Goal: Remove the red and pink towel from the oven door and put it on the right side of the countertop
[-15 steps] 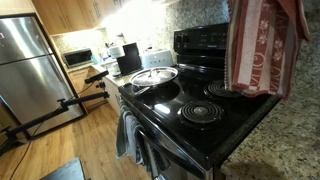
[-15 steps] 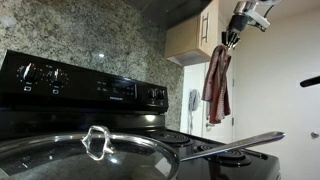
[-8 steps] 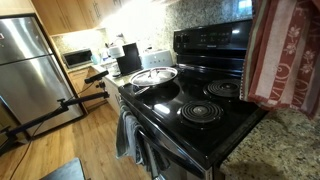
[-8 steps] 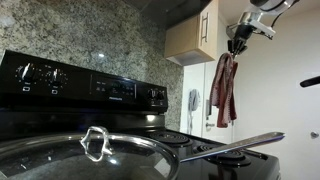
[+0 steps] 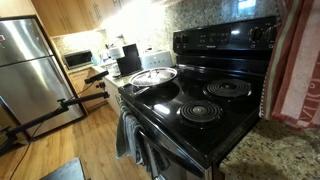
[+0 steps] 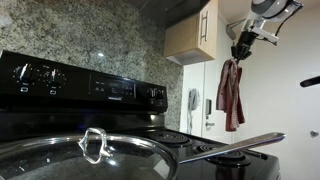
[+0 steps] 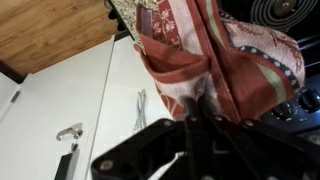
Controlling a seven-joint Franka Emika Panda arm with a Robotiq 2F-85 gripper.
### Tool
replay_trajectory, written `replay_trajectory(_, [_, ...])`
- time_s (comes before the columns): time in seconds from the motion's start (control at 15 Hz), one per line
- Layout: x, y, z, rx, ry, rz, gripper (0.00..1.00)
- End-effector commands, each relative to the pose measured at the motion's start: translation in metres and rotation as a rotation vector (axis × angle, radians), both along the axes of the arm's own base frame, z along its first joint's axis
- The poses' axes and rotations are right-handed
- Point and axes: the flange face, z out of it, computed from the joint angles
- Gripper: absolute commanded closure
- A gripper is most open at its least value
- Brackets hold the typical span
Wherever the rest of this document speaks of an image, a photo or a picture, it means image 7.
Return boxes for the black electric stove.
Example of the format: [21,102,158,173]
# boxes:
[216,0,320,134]

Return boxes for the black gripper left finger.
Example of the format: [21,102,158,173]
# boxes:
[90,97,214,180]

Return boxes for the white door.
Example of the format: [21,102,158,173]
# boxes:
[0,35,116,180]

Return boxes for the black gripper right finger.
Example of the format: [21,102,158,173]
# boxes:
[199,96,320,180]

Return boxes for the silver door lever handle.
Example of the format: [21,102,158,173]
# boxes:
[55,122,84,142]

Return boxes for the red and pink towel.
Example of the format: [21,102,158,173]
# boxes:
[134,0,306,124]

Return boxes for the black coil burner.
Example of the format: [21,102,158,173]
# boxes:
[250,0,319,33]

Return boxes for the black stove knob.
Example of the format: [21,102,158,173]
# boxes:
[298,88,320,113]
[271,101,294,120]

